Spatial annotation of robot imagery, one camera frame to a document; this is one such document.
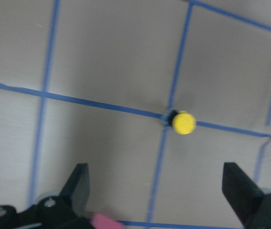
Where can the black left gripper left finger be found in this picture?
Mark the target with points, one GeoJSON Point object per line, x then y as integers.
{"type": "Point", "coordinates": [76, 190]}

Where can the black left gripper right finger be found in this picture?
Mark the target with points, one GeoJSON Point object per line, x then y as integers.
{"type": "Point", "coordinates": [251, 204]}

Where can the pink cube far side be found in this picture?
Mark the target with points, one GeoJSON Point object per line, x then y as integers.
{"type": "Point", "coordinates": [100, 221]}

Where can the yellow push button switch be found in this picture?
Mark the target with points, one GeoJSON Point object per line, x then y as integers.
{"type": "Point", "coordinates": [182, 122]}

